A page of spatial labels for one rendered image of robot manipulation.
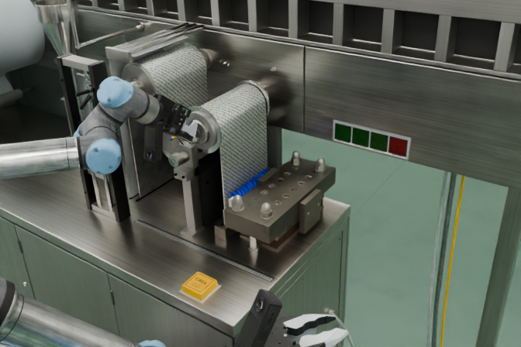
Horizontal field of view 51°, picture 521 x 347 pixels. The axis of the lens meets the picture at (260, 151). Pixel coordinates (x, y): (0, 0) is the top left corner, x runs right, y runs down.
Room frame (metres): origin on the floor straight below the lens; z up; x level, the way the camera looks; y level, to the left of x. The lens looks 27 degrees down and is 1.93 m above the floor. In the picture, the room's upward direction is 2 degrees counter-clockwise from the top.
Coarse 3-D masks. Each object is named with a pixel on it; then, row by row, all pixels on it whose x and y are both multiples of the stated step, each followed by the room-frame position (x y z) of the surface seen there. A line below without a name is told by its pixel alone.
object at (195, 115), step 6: (192, 114) 1.46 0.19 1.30; (198, 114) 1.45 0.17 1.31; (186, 120) 1.48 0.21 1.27; (204, 120) 1.44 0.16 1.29; (210, 120) 1.44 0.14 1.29; (210, 126) 1.42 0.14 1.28; (210, 132) 1.42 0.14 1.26; (210, 138) 1.43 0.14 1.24; (198, 144) 1.45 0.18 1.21; (204, 144) 1.44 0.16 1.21; (210, 144) 1.43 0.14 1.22
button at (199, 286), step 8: (192, 280) 1.18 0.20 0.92; (200, 280) 1.18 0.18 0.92; (208, 280) 1.18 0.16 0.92; (216, 280) 1.18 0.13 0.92; (184, 288) 1.16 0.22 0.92; (192, 288) 1.15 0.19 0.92; (200, 288) 1.15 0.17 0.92; (208, 288) 1.15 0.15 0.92; (192, 296) 1.14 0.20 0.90; (200, 296) 1.13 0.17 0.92
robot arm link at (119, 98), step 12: (108, 84) 1.23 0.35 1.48; (120, 84) 1.22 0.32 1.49; (132, 84) 1.26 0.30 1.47; (108, 96) 1.20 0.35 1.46; (120, 96) 1.20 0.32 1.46; (132, 96) 1.23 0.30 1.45; (144, 96) 1.27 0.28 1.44; (108, 108) 1.21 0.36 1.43; (120, 108) 1.21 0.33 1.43; (132, 108) 1.23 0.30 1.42; (144, 108) 1.25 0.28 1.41; (120, 120) 1.22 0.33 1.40
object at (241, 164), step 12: (264, 132) 1.61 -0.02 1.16; (240, 144) 1.51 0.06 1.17; (252, 144) 1.56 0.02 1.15; (264, 144) 1.61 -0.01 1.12; (228, 156) 1.46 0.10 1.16; (240, 156) 1.50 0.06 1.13; (252, 156) 1.55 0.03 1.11; (264, 156) 1.61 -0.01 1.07; (228, 168) 1.45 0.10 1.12; (240, 168) 1.50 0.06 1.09; (252, 168) 1.55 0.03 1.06; (264, 168) 1.61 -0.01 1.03; (228, 180) 1.45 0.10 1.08; (240, 180) 1.50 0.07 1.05; (228, 192) 1.45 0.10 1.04
